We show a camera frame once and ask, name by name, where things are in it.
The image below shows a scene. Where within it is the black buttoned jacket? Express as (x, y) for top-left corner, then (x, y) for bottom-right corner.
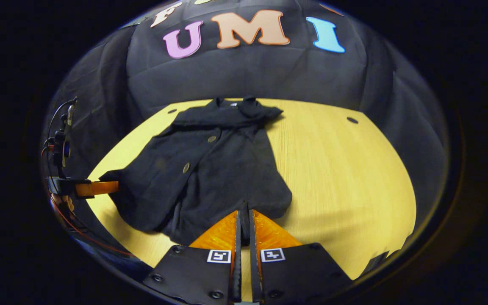
(99, 97), (293, 246)

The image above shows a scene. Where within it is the thin red cable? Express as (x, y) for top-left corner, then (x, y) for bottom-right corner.
(49, 193), (136, 258)

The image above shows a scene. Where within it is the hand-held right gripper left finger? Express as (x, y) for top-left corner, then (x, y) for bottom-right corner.
(142, 210), (242, 305)

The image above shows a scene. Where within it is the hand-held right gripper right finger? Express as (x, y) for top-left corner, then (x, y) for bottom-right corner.
(249, 209), (352, 305)

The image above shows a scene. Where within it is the black backdrop cloth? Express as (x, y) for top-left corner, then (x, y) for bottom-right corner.
(41, 0), (450, 221)

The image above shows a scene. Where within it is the dark grey block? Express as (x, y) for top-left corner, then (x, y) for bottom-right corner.
(360, 251), (391, 276)

